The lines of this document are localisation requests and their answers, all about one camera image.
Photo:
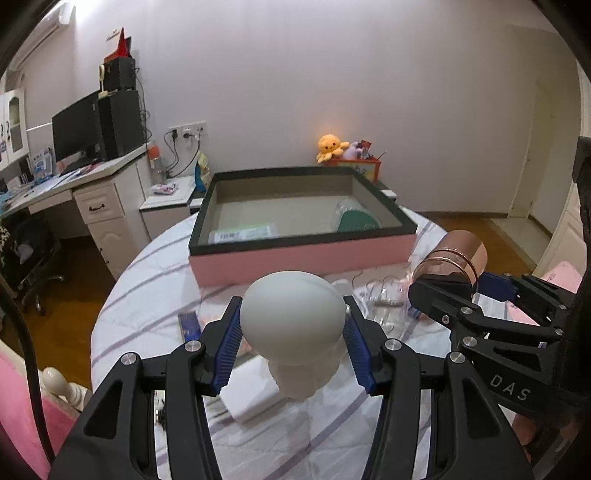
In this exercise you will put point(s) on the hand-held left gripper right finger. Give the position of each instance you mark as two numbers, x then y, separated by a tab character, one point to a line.
358	351

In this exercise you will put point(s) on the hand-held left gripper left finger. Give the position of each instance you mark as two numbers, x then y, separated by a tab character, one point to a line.
226	351

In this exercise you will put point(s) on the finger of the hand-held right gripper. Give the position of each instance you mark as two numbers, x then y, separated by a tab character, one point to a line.
443	304
498	285

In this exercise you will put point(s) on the rose gold metal cylinder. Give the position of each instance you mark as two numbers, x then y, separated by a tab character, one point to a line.
461	251

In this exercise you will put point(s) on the white mushroom-shaped figure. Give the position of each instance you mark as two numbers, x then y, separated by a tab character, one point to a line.
291	314

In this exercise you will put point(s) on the pink box with black rim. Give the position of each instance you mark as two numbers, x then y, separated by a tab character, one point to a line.
300	261

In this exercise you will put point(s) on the blue strip packet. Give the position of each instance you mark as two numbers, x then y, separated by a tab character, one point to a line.
189	325

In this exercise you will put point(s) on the white flat box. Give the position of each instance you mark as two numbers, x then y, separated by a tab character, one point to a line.
249	397

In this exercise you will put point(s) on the clear plastic tray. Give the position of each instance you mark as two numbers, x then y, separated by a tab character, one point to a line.
383	300

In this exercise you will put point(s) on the pink cloth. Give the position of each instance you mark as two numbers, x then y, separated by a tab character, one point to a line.
561	277

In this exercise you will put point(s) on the white striped tablecloth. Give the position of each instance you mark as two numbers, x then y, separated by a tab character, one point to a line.
147	295

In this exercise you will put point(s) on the clear container with green lid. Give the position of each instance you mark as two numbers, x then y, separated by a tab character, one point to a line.
358	220

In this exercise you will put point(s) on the clear packet with white label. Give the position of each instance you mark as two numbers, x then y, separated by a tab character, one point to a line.
244	232

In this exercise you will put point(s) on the white door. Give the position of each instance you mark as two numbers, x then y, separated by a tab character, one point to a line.
531	152

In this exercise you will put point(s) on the low white cabinet black top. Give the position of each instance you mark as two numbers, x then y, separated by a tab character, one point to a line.
166	217

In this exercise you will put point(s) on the orange storage box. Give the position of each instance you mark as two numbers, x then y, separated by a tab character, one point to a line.
367	168

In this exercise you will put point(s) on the small pink item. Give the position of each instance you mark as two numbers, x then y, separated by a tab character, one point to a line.
166	188

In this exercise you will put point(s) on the purple plush toy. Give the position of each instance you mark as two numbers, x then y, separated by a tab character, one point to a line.
353	150

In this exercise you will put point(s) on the yellow snack bag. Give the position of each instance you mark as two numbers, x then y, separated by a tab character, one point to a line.
203	173

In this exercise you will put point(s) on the white desk with drawers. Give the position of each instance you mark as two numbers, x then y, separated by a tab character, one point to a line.
106	207

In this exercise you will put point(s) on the yellow octopus plush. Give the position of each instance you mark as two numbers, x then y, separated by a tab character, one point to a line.
330	145

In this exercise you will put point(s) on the bottle with orange cap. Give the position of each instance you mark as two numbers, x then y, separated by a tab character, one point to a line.
156	161

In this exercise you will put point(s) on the pink upholstered furniture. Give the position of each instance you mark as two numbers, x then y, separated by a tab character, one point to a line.
23	415

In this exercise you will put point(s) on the black office chair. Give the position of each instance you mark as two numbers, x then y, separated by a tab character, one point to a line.
32	258

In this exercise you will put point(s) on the papers on desk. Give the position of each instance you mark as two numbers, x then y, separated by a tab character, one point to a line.
46	184

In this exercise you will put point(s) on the black computer tower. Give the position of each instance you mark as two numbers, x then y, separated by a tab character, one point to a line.
122	124

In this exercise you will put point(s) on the blue and white boxes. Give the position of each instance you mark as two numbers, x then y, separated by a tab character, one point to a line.
40	164

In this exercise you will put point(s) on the black computer monitor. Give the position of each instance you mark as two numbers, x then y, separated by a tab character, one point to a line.
74	129

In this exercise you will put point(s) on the black speaker box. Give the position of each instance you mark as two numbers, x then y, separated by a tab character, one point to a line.
122	74

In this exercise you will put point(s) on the small yellow gadget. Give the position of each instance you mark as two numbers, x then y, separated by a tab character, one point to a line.
102	81

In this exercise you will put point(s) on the white glass-door cabinet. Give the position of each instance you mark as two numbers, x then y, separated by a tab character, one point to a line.
16	120

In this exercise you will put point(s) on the red paper item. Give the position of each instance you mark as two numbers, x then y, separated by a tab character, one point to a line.
122	46

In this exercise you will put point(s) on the white air conditioner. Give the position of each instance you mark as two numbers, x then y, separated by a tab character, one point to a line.
57	16

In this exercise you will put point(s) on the white turned wooden post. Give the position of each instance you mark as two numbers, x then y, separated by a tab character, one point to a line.
60	381

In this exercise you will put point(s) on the white wall power strip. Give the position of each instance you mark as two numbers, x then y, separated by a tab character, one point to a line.
187	131

